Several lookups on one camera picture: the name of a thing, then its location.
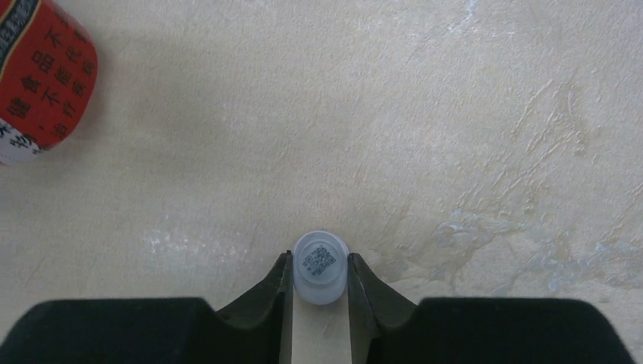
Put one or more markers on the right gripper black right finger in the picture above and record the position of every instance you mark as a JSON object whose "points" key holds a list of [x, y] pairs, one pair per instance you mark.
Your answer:
{"points": [[386, 327]]}

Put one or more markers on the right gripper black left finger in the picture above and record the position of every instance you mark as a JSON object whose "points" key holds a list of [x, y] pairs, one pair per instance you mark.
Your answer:
{"points": [[159, 330]]}

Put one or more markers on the tea bottle with yellow-red label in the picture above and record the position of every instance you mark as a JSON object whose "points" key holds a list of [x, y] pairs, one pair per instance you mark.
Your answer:
{"points": [[49, 68]]}

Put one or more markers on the white bottle cap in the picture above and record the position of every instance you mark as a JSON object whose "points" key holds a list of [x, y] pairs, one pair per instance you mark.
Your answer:
{"points": [[320, 267]]}

